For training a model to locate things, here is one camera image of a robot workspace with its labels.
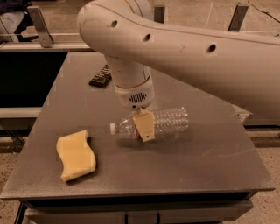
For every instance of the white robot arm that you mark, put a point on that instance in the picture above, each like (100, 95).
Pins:
(238, 68)

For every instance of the yellow wavy sponge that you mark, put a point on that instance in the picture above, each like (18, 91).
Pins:
(76, 155)

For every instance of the left metal fence bracket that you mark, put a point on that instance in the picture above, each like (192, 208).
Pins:
(44, 36)

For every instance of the metal fence bracket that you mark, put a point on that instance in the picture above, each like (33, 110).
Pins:
(240, 12)
(44, 36)
(159, 14)

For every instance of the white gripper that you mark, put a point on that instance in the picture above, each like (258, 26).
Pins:
(135, 97)

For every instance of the clear plastic water bottle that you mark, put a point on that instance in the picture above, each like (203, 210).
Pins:
(167, 122)

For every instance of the black remote control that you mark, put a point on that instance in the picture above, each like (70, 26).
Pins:
(101, 79)

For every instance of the right metal fence bracket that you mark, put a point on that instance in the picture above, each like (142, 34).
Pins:
(240, 12)

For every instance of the middle metal fence bracket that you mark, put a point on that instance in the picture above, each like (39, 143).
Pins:
(159, 14)

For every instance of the metal fence rail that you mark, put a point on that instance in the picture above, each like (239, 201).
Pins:
(36, 47)

